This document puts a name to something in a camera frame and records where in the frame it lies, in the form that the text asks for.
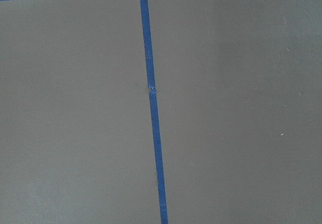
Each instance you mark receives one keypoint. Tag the long blue tape line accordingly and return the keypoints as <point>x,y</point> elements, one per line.
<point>154,112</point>

